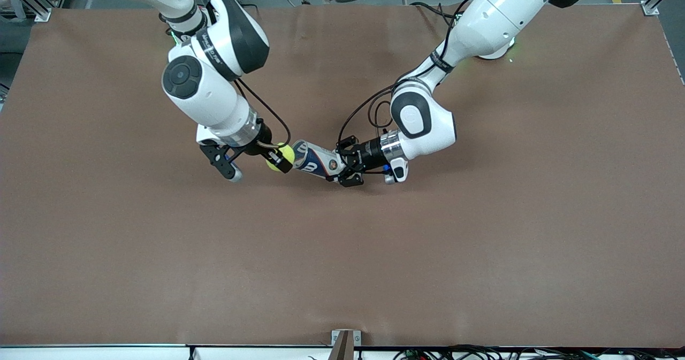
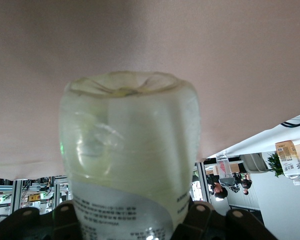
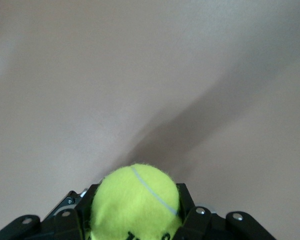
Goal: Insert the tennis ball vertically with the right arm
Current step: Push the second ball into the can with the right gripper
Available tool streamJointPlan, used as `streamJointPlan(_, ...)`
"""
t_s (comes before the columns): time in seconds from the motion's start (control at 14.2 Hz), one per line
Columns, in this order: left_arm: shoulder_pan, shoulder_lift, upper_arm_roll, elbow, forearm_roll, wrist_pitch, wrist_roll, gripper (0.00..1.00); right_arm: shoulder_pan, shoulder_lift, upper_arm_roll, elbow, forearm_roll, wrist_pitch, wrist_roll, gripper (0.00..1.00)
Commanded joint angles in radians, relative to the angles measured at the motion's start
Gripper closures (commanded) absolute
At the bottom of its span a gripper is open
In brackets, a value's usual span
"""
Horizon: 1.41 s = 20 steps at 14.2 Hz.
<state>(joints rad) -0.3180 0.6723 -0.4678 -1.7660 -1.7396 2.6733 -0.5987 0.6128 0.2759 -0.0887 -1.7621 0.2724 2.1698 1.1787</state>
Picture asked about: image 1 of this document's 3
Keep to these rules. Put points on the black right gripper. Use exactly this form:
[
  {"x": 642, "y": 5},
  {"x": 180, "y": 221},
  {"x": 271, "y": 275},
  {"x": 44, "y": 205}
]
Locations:
[{"x": 263, "y": 136}]

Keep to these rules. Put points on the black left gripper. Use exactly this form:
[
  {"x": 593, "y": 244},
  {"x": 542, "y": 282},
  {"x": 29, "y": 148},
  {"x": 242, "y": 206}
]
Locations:
[{"x": 367, "y": 155}]

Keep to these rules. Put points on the yellow tennis ball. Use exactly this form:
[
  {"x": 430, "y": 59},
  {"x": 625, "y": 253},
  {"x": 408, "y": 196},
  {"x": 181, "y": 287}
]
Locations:
[{"x": 285, "y": 149}]

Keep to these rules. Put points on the clear labelled tennis ball can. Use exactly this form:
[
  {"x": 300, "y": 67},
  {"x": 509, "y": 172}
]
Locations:
[{"x": 316, "y": 159}]

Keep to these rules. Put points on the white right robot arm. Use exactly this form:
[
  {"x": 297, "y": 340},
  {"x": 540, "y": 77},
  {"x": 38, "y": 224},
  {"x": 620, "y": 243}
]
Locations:
[{"x": 206, "y": 92}]

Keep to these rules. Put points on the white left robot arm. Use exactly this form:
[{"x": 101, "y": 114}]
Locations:
[{"x": 497, "y": 12}]

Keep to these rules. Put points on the metal bracket with post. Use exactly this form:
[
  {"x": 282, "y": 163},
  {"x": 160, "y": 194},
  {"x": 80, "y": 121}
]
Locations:
[{"x": 345, "y": 346}]

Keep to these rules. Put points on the white table edge rail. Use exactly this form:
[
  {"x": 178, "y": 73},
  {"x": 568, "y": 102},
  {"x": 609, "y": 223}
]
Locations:
[{"x": 107, "y": 353}]

